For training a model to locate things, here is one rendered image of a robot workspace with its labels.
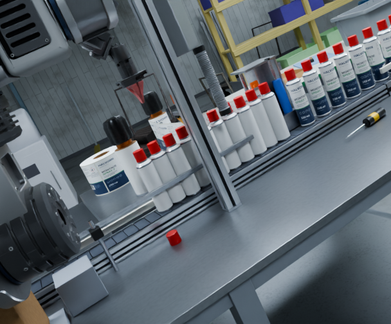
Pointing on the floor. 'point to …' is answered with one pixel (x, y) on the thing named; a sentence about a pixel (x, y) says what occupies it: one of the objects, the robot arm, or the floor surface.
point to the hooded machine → (40, 159)
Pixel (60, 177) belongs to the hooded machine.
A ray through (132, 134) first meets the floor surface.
